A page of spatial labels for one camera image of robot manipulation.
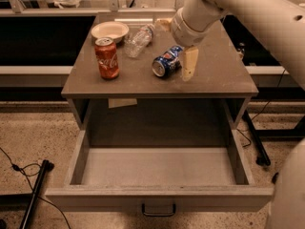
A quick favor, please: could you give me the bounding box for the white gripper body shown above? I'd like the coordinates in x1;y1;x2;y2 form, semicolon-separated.
170;8;214;47

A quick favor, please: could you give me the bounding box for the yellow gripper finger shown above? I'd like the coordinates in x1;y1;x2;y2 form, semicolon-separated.
155;18;172;31
182;46;199;81

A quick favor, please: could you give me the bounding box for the blue pepsi can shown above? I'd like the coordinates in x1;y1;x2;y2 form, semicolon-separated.
152;46;183;77

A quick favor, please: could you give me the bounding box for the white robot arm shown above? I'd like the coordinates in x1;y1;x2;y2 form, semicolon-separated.
163;0;305;229

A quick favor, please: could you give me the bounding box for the red coca-cola can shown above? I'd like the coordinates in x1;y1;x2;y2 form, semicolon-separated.
94;37;119;79

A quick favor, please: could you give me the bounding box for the grey cabinet with counter top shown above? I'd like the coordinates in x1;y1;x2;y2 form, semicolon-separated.
62;23;257;148

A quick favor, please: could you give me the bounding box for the paper label under counter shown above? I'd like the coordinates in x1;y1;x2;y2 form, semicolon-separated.
108;98;137;108

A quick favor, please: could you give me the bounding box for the grey open top drawer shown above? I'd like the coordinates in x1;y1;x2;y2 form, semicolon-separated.
45;102;278;214

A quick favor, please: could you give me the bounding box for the clear plastic water bottle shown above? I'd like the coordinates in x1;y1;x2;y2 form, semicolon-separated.
124;24;155;58

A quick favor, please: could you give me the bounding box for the white bowl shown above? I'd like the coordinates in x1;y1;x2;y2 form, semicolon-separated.
91;21;129;43

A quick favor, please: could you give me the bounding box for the black stand leg right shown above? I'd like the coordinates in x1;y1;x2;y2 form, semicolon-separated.
242;111;271;166

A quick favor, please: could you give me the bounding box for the black stand leg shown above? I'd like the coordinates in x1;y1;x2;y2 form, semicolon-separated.
19;159;53;229
242;111;271;166

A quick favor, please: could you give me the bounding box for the black caster leg right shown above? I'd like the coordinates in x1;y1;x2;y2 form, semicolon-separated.
272;172;279;184

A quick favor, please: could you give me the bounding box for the black stand leg left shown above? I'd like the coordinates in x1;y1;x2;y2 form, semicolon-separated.
19;159;53;229

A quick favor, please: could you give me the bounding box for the black drawer handle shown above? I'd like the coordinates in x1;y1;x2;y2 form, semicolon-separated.
141;203;176;218

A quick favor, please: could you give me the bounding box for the black floor cable left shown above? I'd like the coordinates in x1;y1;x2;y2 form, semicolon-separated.
0;146;72;229

